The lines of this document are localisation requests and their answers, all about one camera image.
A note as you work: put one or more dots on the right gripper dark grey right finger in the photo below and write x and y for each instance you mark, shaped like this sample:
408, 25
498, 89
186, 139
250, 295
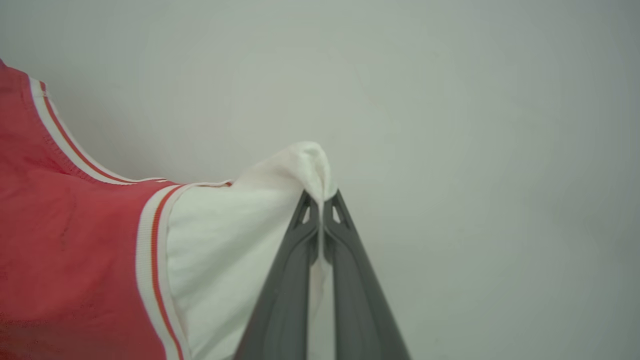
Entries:
357, 310

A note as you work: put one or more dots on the red and white jersey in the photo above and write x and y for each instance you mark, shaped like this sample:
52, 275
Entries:
75, 250

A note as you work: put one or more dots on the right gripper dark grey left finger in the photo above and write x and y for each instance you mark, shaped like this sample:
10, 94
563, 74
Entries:
285, 300

